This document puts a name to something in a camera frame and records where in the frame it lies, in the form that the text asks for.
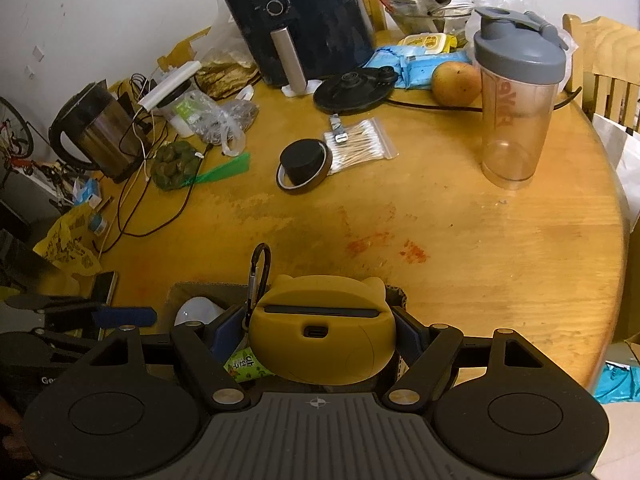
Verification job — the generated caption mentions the glass bowl with clutter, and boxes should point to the glass bowl with clutter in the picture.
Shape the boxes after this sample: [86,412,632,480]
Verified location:
[364,0,475,36]

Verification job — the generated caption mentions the clear plastic bag of seeds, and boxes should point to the clear plastic bag of seeds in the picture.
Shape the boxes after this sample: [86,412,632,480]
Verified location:
[198,93,259,157]

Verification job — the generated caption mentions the black kettle base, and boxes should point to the black kettle base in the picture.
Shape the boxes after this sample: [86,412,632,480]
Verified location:
[314,66,398,115]

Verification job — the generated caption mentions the stainless steel electric kettle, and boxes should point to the stainless steel electric kettle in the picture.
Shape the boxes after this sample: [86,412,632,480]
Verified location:
[49,80,151,183]

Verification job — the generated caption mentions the dark blue air fryer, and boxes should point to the dark blue air fryer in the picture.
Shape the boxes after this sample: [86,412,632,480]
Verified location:
[224,0,374,96]

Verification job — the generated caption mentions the small teal jar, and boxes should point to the small teal jar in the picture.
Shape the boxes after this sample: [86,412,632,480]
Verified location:
[88,212,108,237]

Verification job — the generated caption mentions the white tub with green label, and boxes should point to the white tub with green label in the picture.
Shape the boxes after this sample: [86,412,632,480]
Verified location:
[157,79,207,138]

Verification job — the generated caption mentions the bag of cotton swabs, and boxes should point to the bag of cotton swabs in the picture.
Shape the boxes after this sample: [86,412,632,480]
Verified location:
[323,118,399,174]

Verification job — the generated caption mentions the yellow wipes pack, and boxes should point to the yellow wipes pack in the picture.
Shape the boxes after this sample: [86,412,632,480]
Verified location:
[398,32,458,54]

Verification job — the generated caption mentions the bicycle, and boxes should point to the bicycle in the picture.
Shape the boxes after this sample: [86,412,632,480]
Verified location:
[0,96,35,169]

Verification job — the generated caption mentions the orange fruit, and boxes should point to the orange fruit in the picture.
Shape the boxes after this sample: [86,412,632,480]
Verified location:
[431,61,482,106]

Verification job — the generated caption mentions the blue wet wipes pack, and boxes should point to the blue wet wipes pack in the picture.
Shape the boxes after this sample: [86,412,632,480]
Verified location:
[366,46,471,90]

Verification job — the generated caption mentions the clear shaker bottle grey lid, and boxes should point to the clear shaker bottle grey lid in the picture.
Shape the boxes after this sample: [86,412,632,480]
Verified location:
[473,6,567,190]

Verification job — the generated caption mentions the yellow cat-shaped case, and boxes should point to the yellow cat-shaped case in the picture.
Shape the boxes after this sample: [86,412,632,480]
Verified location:
[248,275,396,386]

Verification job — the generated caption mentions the wooden chair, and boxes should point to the wooden chair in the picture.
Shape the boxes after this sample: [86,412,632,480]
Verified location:
[562,14,640,134]

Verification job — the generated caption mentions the white computer mouse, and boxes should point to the white computer mouse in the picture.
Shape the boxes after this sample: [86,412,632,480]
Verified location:
[174,296,224,326]

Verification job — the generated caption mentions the black power cable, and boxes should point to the black power cable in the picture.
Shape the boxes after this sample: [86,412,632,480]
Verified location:
[94,71,212,254]

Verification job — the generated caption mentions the marble pattern nail clipper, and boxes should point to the marble pattern nail clipper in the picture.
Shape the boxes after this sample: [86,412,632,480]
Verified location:
[329,114,348,144]

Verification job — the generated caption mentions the white long handheld device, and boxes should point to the white long handheld device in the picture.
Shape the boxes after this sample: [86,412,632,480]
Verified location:
[138,61,202,112]

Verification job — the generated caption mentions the black smartphone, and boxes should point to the black smartphone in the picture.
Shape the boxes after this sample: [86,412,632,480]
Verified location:
[75,271,118,341]

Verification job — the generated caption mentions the blue tissue box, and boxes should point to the blue tissue box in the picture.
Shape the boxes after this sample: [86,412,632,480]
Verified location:
[72,178,102,209]

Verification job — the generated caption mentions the green net bag of nuts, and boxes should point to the green net bag of nuts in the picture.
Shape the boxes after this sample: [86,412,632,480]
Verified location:
[150,138,253,192]

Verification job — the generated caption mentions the yellow plastic bag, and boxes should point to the yellow plastic bag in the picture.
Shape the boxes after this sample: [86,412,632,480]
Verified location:
[34,204,102,276]

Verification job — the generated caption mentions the green cream tube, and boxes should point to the green cream tube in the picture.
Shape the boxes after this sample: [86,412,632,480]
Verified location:
[224,347,273,384]

